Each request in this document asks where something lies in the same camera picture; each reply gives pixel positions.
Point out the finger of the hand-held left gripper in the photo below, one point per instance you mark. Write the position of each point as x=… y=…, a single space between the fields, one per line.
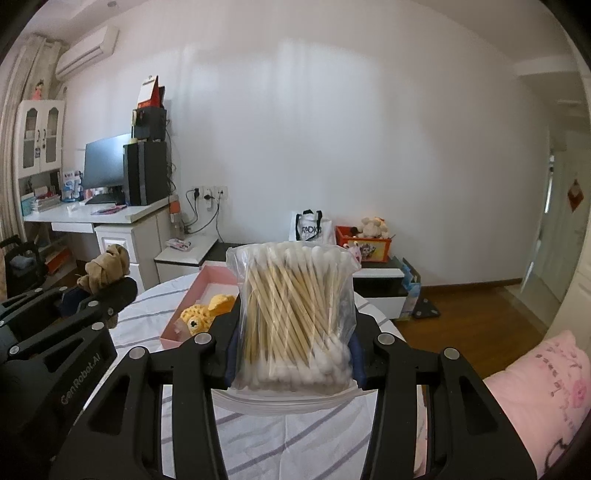
x=106 y=297
x=71 y=302

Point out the blue cardboard box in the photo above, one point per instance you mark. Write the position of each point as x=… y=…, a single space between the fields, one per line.
x=411 y=288

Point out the red door ornament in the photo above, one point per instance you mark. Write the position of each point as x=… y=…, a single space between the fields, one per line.
x=576 y=196

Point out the red storage box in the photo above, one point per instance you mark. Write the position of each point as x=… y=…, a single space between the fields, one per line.
x=374 y=251

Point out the black office chair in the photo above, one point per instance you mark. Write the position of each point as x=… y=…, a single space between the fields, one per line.
x=21 y=267

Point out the brown plush toy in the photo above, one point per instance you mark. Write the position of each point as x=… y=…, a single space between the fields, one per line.
x=106 y=267

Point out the pink cardboard box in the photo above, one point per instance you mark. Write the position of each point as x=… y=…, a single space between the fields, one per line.
x=203 y=281

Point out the small doll figure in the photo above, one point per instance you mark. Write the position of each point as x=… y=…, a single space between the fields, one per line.
x=39 y=90

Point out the black keyboard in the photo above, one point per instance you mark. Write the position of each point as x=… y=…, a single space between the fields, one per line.
x=104 y=198

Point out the stack of books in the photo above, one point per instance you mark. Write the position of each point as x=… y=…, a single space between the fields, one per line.
x=39 y=203

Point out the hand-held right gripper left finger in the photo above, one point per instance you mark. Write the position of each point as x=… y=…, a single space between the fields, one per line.
x=230 y=364

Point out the black computer monitor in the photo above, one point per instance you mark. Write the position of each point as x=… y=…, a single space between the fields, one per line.
x=106 y=161

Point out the pink patterned pouch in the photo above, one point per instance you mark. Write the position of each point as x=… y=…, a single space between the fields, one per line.
x=179 y=244

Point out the white desk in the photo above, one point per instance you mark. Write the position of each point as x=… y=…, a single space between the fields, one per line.
x=138 y=230

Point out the black speaker box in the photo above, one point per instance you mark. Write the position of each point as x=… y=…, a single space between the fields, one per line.
x=150 y=124

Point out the pink plush toy with heart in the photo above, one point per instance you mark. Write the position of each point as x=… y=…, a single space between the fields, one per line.
x=356 y=251

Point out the black and white low cabinet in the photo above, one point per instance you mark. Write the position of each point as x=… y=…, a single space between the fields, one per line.
x=383 y=277

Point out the white tote bag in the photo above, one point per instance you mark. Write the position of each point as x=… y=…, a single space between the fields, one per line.
x=314 y=228

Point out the pink floral quilt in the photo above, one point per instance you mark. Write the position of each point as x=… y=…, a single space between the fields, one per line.
x=545 y=406

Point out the white hutch cabinet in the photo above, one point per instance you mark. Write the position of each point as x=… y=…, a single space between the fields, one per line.
x=41 y=138

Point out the beige curtain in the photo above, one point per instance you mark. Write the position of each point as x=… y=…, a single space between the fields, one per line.
x=18 y=138

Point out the white wall socket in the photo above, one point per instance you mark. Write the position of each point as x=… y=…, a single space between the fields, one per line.
x=210 y=190

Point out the bag of cotton swabs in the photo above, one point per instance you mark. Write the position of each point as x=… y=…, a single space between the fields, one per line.
x=295 y=314

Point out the pink pencil case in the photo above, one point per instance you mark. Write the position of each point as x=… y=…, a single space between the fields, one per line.
x=108 y=210

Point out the white air conditioner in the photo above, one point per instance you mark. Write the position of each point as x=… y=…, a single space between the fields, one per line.
x=85 y=53

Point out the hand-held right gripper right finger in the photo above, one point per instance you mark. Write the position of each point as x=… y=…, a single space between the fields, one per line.
x=358 y=360

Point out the black computer tower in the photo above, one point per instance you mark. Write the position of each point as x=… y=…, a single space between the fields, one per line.
x=145 y=173

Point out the cream plush sheep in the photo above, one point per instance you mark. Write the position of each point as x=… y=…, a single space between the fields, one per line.
x=374 y=228

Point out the orange and white bottle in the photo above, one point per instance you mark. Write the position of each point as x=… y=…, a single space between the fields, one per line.
x=174 y=210

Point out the yellow crochet toy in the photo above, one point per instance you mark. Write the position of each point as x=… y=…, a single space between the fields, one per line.
x=196 y=323
x=222 y=305

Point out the blue and white box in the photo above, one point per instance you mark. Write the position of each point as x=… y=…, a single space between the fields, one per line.
x=73 y=184

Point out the red and white calendar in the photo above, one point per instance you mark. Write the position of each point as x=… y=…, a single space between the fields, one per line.
x=150 y=92

